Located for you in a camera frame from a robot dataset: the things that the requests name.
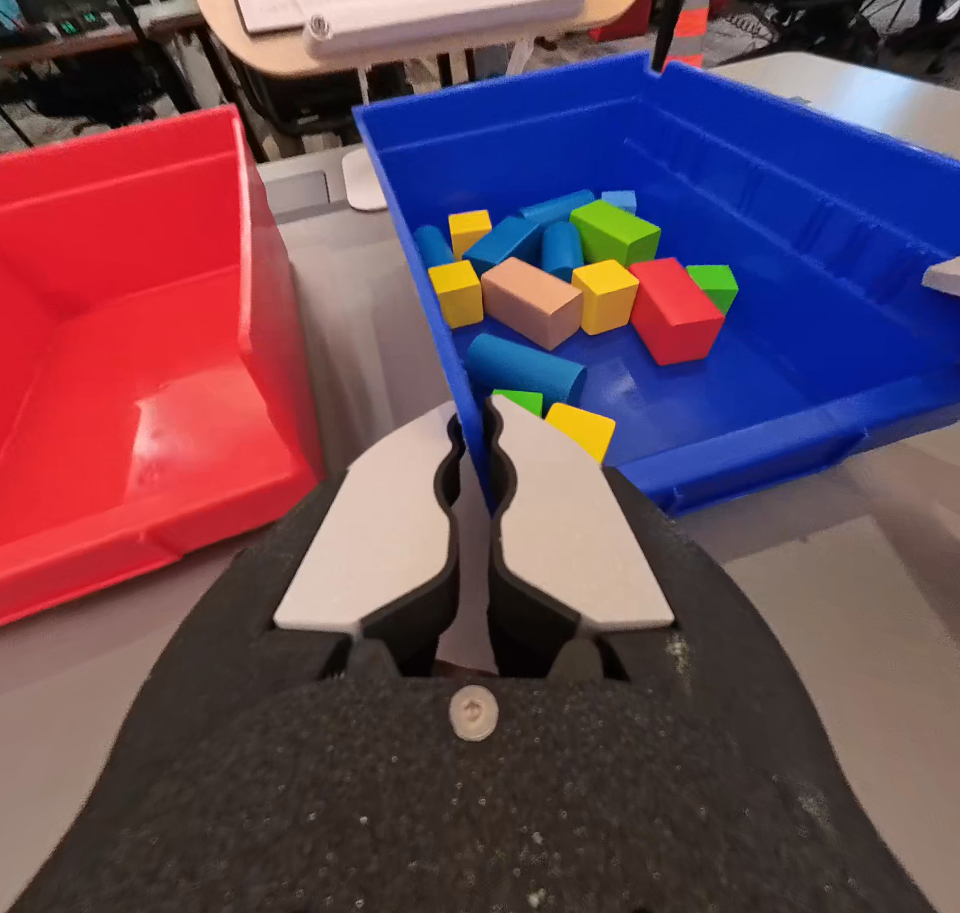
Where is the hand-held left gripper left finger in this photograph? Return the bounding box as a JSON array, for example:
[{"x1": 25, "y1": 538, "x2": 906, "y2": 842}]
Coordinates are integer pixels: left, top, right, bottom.
[{"x1": 273, "y1": 400, "x2": 463, "y2": 637}]

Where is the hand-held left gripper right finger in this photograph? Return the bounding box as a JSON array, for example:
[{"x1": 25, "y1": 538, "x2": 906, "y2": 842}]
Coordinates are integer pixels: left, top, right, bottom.
[{"x1": 488, "y1": 394, "x2": 676, "y2": 637}]

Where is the blue plastic bin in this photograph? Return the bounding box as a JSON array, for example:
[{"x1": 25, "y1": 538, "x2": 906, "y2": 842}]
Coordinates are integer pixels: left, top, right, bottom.
[{"x1": 353, "y1": 52, "x2": 960, "y2": 518}]

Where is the natural wooden block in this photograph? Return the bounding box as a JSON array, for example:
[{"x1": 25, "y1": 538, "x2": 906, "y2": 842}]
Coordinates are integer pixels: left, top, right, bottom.
[{"x1": 480, "y1": 258, "x2": 585, "y2": 353}]

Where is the red wooden block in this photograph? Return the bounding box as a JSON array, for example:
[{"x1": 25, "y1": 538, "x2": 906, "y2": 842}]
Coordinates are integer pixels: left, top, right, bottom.
[{"x1": 629, "y1": 258, "x2": 727, "y2": 367}]

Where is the red plastic bin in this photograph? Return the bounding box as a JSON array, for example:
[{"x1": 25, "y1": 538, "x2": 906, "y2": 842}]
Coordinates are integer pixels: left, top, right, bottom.
[{"x1": 0, "y1": 105, "x2": 325, "y2": 629}]

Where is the long green wooden block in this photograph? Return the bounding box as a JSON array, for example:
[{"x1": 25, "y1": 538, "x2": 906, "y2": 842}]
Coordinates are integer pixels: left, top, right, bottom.
[{"x1": 570, "y1": 201, "x2": 663, "y2": 268}]

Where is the orange striped bar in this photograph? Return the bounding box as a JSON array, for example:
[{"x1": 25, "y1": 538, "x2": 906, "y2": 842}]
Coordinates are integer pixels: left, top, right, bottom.
[{"x1": 668, "y1": 0, "x2": 718, "y2": 68}]

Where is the black keyboard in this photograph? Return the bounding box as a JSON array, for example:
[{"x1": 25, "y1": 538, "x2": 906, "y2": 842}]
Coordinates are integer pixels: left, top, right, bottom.
[{"x1": 45, "y1": 6, "x2": 129, "y2": 41}]

